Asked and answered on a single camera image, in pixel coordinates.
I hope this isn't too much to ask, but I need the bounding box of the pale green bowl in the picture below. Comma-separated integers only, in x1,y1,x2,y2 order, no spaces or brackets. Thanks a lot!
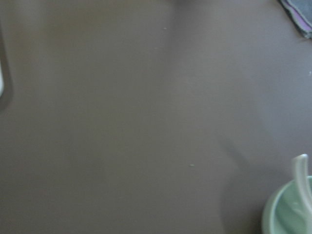
261,180,307,234

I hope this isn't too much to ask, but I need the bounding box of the cream rabbit tray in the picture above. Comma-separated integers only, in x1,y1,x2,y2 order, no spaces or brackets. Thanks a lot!
0,63,4,97

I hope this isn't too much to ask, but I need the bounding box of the white ceramic spoon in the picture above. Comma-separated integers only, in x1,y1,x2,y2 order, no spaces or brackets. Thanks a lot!
292,154,312,221

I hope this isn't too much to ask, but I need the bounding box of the grey folded cloth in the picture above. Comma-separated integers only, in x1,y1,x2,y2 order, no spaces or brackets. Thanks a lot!
279,0,312,39

